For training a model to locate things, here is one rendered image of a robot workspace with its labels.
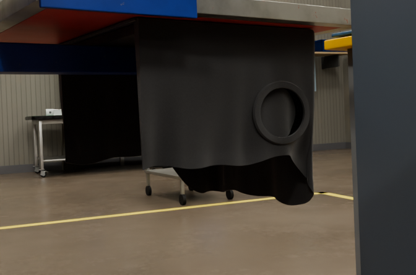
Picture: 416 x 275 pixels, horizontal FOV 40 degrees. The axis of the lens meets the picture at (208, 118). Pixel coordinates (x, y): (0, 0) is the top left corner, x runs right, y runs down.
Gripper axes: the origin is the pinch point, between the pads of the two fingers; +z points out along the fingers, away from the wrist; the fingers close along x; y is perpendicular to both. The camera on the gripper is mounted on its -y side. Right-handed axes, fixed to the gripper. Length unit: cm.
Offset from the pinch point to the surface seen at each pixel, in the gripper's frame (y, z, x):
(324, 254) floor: -95, 109, 123
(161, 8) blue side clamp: 30, 14, -42
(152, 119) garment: 21, 34, -40
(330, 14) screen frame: 29.0, 12.1, 3.1
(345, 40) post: 13.2, 15.1, 25.0
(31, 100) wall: -740, -1, 173
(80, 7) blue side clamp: 30, 15, -57
